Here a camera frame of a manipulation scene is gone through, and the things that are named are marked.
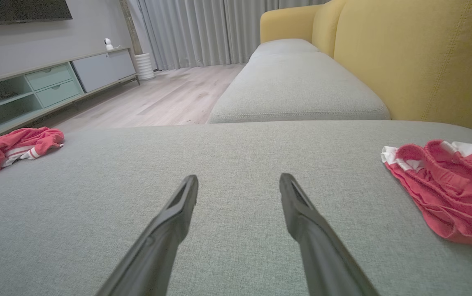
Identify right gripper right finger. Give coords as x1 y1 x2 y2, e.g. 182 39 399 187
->
279 173 380 296

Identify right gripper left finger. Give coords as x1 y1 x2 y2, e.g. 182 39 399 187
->
96 175 199 296

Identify red shorts with white stripes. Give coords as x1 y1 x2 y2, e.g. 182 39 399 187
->
381 139 472 250

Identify large grey sofa seat cushion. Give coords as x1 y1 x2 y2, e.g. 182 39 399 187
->
0 120 472 296

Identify grey sofa back cushion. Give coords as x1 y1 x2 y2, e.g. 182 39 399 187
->
208 51 392 124

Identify white ribbed cylinder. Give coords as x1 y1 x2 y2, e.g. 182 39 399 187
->
134 53 155 81

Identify mint cabinet drawer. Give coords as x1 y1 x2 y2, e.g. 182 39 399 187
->
35 80 84 108
25 64 73 91

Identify grey cabinet door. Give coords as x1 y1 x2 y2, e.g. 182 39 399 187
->
107 49 137 81
72 55 113 93

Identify long low TV cabinet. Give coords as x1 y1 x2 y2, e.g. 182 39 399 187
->
0 47 141 145

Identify grey pleated curtain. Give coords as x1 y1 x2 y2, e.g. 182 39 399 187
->
137 0 331 71

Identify narrow yellow sofa backrest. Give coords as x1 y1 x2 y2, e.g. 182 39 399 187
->
312 0 346 58

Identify yellow sofa armrest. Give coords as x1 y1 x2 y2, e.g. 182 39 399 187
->
260 4 323 44

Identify black television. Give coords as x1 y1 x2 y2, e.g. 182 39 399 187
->
0 0 73 27

